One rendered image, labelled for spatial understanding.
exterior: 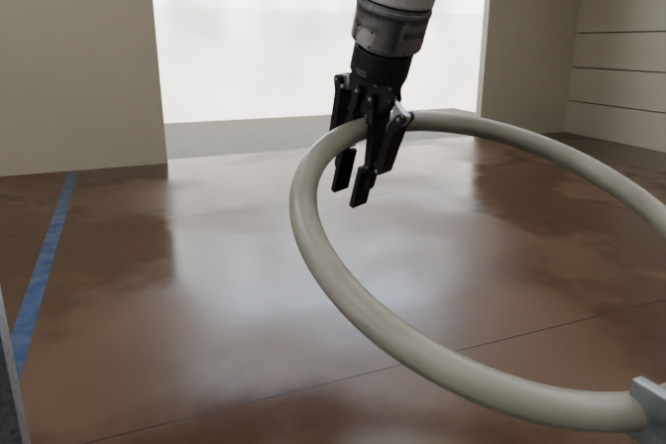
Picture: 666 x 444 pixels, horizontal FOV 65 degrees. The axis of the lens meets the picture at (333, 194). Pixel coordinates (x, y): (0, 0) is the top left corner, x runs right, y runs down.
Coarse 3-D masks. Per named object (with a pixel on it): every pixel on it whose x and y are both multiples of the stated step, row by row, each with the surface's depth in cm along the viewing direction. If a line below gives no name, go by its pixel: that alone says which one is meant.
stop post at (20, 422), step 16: (0, 288) 131; (0, 304) 130; (0, 320) 128; (0, 336) 128; (0, 352) 128; (0, 368) 129; (0, 384) 130; (16, 384) 137; (0, 400) 131; (16, 400) 135; (0, 416) 132; (16, 416) 134; (0, 432) 134; (16, 432) 135
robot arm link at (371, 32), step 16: (368, 0) 59; (368, 16) 60; (384, 16) 59; (400, 16) 58; (416, 16) 59; (352, 32) 63; (368, 32) 61; (384, 32) 60; (400, 32) 60; (416, 32) 60; (368, 48) 61; (384, 48) 61; (400, 48) 61; (416, 48) 63
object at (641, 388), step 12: (636, 384) 41; (648, 384) 40; (636, 396) 41; (648, 396) 40; (660, 396) 39; (648, 408) 40; (660, 408) 39; (648, 420) 40; (660, 420) 39; (636, 432) 41; (648, 432) 40; (660, 432) 39
